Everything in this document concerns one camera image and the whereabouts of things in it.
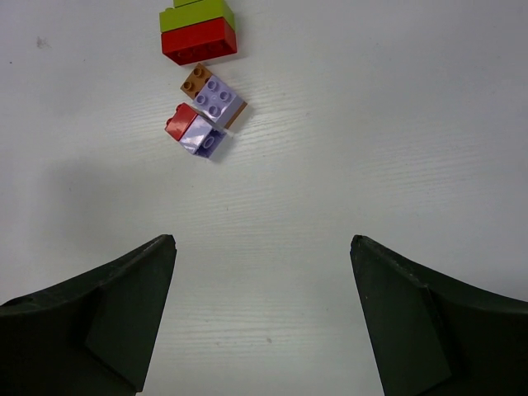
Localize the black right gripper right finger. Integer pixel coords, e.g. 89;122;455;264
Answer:
350;235;527;395

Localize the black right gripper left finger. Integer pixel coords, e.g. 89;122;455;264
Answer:
1;234;177;395

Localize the small red lego brick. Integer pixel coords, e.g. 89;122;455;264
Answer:
165;102;200;141

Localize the purple square lego brick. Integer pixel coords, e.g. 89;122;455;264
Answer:
193;75;247;129

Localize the brown lego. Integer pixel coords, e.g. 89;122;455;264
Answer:
179;63;248;129

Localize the red long lego brick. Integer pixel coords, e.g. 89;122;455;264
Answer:
161;17;238;65

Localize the green stepped lego brick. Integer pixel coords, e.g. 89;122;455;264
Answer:
159;0;236;33

